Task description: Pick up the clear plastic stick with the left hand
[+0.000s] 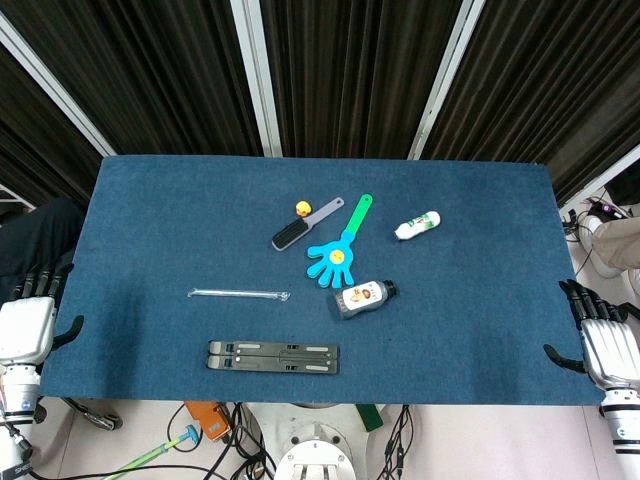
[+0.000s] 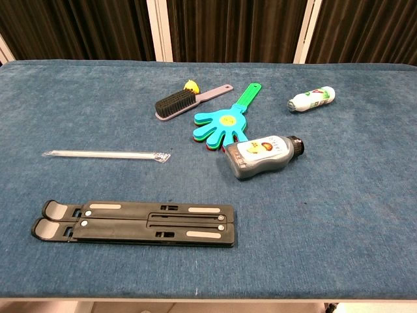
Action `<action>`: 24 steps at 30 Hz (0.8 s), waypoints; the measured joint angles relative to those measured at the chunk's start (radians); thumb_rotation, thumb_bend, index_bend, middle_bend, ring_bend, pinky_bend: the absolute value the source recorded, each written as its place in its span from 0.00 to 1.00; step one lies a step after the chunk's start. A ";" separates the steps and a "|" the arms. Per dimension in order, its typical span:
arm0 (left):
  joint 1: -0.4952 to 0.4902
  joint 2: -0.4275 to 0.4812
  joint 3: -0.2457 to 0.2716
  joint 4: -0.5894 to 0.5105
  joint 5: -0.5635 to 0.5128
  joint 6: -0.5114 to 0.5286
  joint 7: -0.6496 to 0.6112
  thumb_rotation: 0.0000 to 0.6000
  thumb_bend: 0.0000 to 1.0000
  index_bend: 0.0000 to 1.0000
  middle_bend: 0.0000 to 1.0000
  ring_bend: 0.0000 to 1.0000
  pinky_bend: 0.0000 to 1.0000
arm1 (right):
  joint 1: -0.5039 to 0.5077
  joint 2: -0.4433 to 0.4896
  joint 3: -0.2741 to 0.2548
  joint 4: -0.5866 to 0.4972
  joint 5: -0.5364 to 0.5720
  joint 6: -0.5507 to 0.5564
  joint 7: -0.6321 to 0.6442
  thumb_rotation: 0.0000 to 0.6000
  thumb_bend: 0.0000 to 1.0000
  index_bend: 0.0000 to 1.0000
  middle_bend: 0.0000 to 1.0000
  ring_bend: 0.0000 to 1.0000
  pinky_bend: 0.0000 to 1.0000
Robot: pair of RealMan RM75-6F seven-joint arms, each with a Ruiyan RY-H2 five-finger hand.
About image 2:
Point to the blue table cloth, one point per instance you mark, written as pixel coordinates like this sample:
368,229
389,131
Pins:
208,261

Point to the clear wrapped straw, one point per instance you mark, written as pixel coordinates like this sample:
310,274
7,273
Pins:
107,154

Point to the small white drink bottle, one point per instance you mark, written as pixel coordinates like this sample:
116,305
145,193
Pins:
311,99

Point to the white vertical frame post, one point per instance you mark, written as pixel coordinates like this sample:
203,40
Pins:
306,31
5,50
159,29

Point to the dark pleated curtain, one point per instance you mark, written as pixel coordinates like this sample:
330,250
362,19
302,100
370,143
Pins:
234,29

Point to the black folding laptop stand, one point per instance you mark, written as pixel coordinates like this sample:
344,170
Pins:
137,225

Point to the purple brush with black bristles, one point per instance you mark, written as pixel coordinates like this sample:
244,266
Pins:
177,104

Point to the small yellow toy figure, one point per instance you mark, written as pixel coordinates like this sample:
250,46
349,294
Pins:
191,86

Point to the colourful plastic hand clapper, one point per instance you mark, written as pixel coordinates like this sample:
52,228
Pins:
221,125

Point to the grey bottle with black cap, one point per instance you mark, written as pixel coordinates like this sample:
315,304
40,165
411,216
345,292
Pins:
260,156

